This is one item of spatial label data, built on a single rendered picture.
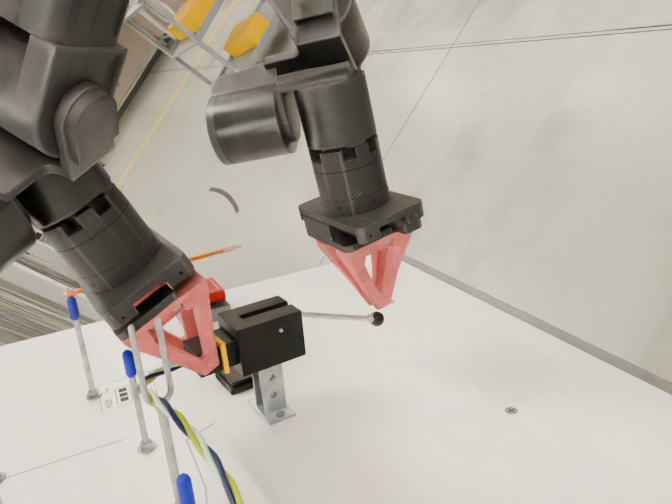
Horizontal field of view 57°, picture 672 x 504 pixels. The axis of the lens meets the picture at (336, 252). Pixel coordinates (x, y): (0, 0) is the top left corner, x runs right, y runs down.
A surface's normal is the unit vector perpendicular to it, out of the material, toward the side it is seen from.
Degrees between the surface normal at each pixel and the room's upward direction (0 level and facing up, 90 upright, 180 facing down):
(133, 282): 23
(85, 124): 142
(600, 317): 0
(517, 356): 48
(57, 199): 86
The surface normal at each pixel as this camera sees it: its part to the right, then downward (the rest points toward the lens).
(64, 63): 0.85, 0.51
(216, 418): -0.08, -0.94
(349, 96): 0.42, 0.28
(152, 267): -0.44, -0.75
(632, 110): -0.72, -0.47
